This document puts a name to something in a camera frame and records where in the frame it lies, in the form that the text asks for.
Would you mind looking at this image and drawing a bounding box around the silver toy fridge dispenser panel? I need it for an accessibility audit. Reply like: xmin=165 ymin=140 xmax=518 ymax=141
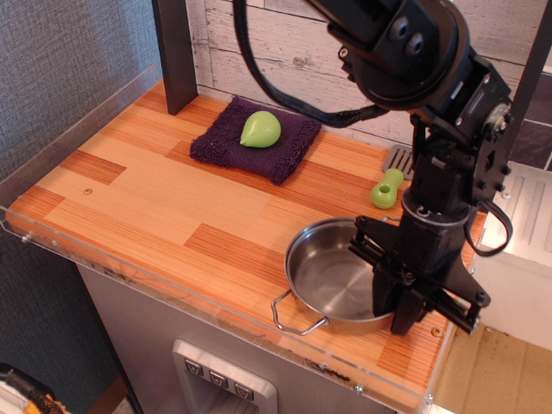
xmin=172 ymin=340 xmax=279 ymax=413

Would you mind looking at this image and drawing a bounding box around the dark left shelf post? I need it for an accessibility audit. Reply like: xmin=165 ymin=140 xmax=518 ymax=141
xmin=152 ymin=0 xmax=198 ymax=116

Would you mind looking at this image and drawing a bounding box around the dark shelf post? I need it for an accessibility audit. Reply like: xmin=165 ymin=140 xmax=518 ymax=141
xmin=152 ymin=0 xmax=198 ymax=116
xmin=505 ymin=1 xmax=551 ymax=166

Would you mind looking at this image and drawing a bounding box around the purple folded towel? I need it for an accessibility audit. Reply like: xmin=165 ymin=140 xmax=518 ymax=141
xmin=190 ymin=96 xmax=322 ymax=185

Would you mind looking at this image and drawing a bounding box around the stainless steel pot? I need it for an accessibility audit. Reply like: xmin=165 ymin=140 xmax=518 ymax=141
xmin=271 ymin=217 xmax=394 ymax=336

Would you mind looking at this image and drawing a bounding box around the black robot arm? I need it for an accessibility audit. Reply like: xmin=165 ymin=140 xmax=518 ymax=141
xmin=316 ymin=1 xmax=512 ymax=336

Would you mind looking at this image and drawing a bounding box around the dark right shelf post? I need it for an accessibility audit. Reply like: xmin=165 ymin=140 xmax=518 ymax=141
xmin=505 ymin=1 xmax=551 ymax=166

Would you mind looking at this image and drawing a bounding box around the green toy pear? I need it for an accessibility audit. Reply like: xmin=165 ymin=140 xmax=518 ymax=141
xmin=240 ymin=110 xmax=281 ymax=148

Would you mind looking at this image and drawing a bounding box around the green handled grey spatula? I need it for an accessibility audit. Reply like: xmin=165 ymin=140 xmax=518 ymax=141
xmin=371 ymin=145 xmax=414 ymax=210

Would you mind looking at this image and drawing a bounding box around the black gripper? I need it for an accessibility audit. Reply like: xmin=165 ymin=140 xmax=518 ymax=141
xmin=349 ymin=206 xmax=491 ymax=336

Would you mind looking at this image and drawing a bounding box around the clear acrylic table guard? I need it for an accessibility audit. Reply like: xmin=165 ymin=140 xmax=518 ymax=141
xmin=1 ymin=66 xmax=449 ymax=413

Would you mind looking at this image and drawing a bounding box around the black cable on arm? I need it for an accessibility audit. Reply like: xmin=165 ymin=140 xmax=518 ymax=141
xmin=232 ymin=0 xmax=389 ymax=129

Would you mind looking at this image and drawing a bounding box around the white toy cabinet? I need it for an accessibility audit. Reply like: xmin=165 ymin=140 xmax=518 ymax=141
xmin=470 ymin=162 xmax=551 ymax=349

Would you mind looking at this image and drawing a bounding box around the orange black object corner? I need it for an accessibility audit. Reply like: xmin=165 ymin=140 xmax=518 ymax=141
xmin=1 ymin=363 xmax=67 ymax=413

